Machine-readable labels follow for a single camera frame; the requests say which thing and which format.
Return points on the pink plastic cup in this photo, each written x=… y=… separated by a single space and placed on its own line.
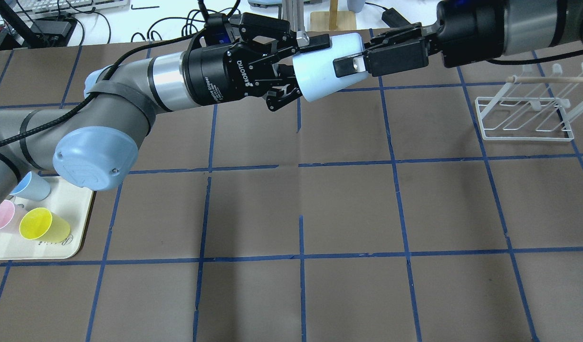
x=10 y=216

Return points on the white wire cup rack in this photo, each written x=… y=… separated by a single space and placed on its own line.
x=531 y=107

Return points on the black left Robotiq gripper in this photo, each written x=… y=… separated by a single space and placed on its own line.
x=214 y=72

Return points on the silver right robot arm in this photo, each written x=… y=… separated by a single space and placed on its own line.
x=535 y=24

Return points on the light blue cup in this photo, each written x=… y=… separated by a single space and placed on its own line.
x=323 y=72

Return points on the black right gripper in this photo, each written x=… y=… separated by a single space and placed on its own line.
x=469 y=34

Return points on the blue plastic cup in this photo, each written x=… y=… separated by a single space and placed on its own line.
x=32 y=187

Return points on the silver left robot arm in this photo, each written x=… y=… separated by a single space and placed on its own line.
x=95 y=144

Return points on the wooden mug tree stand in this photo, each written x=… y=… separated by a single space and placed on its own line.
x=332 y=18

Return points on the black power adapter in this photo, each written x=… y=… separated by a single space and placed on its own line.
x=394 y=19

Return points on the yellow plastic cup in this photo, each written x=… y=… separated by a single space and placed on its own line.
x=42 y=225

